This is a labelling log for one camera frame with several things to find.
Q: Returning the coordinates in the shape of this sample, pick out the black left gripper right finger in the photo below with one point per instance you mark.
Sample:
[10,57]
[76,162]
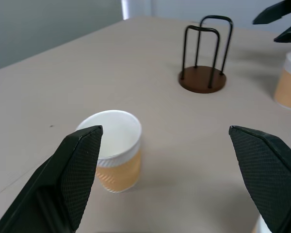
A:
[269,174]

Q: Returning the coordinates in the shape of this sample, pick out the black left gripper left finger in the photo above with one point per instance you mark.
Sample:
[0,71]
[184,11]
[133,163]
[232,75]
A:
[51,184]

